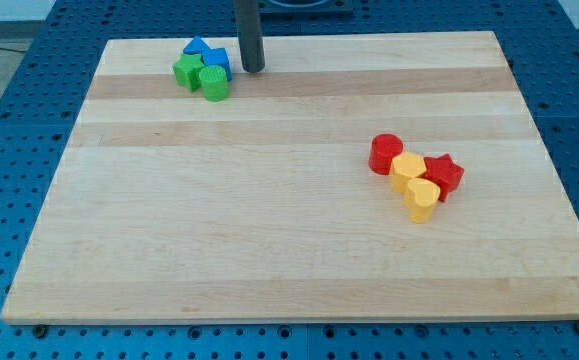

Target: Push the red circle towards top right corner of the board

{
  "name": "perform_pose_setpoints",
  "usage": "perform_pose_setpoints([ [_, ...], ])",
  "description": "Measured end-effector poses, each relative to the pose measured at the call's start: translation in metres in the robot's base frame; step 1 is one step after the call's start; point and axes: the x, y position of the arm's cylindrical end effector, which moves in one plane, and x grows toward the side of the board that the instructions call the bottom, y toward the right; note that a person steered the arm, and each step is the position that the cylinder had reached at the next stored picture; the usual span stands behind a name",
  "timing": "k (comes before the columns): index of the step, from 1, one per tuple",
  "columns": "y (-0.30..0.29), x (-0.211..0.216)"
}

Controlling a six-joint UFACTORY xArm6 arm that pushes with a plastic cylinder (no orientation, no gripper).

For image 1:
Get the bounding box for yellow heart block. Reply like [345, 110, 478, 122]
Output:
[403, 178, 441, 224]

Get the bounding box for yellow hexagon block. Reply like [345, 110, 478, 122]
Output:
[389, 151, 426, 193]

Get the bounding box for blue triangle block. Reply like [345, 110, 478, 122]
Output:
[183, 36, 211, 55]

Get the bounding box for wooden board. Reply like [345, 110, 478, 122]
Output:
[1, 31, 579, 325]

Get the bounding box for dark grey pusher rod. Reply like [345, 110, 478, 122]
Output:
[234, 0, 265, 73]

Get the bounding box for green star block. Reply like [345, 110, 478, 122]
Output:
[172, 54, 205, 92]

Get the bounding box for red star block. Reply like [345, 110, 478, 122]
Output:
[423, 153, 465, 202]

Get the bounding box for green cylinder block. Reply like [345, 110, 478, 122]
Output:
[198, 65, 230, 102]

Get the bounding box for blue cube block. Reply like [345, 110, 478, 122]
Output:
[201, 48, 232, 82]

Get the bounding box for red cylinder block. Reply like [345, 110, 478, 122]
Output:
[368, 133, 404, 175]

